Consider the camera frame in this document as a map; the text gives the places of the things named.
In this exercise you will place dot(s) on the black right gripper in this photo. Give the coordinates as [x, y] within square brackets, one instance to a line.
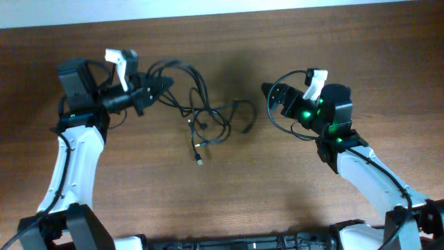
[284, 98]

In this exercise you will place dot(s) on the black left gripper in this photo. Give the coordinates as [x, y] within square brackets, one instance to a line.
[141, 94]

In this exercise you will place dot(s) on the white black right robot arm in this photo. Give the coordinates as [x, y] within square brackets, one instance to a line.
[411, 219]

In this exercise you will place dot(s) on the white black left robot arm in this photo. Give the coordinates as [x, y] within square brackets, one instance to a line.
[65, 219]

